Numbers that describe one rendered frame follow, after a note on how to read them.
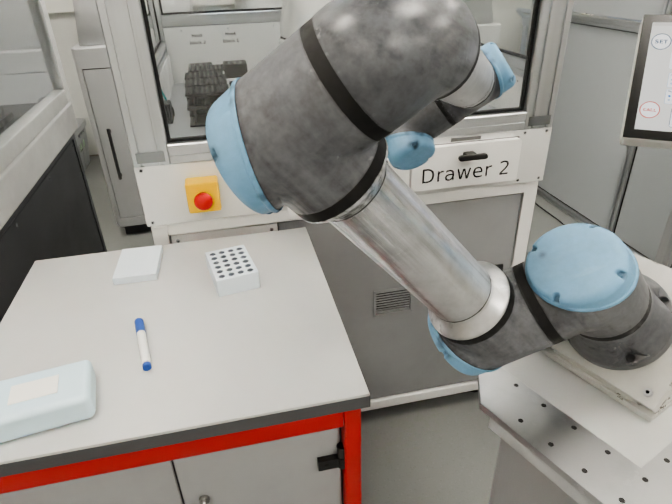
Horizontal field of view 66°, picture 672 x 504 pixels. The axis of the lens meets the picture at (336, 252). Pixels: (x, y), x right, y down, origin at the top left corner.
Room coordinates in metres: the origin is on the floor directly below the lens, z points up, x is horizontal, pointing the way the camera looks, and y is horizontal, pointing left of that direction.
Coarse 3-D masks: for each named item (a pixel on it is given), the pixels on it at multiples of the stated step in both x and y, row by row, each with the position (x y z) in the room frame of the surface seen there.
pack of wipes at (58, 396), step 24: (0, 384) 0.57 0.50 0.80; (24, 384) 0.57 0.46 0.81; (48, 384) 0.57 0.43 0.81; (72, 384) 0.57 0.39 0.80; (0, 408) 0.53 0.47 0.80; (24, 408) 0.53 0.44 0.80; (48, 408) 0.53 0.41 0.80; (72, 408) 0.53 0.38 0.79; (0, 432) 0.50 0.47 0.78; (24, 432) 0.51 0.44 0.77
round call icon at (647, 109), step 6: (642, 102) 1.19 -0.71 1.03; (648, 102) 1.18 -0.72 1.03; (654, 102) 1.18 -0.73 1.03; (660, 102) 1.18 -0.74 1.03; (642, 108) 1.18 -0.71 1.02; (648, 108) 1.17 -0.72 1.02; (654, 108) 1.17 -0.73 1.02; (660, 108) 1.17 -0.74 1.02; (642, 114) 1.17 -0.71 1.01; (648, 114) 1.17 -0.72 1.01; (654, 114) 1.16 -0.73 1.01
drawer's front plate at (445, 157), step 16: (448, 144) 1.23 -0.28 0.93; (464, 144) 1.23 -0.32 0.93; (480, 144) 1.24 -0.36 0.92; (496, 144) 1.25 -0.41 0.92; (512, 144) 1.26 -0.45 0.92; (432, 160) 1.21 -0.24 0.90; (448, 160) 1.22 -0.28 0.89; (480, 160) 1.24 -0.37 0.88; (496, 160) 1.25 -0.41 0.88; (512, 160) 1.26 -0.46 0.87; (416, 176) 1.20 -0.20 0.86; (448, 176) 1.22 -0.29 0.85; (464, 176) 1.23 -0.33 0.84; (496, 176) 1.25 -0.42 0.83; (512, 176) 1.26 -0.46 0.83
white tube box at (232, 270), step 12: (216, 252) 0.96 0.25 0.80; (228, 252) 0.96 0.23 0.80; (240, 252) 0.96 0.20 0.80; (216, 264) 0.91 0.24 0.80; (228, 264) 0.91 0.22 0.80; (240, 264) 0.91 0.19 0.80; (252, 264) 0.91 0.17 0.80; (216, 276) 0.87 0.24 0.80; (228, 276) 0.86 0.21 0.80; (240, 276) 0.87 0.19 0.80; (252, 276) 0.87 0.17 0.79; (216, 288) 0.86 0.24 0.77; (228, 288) 0.86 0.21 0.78; (240, 288) 0.86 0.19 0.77; (252, 288) 0.87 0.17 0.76
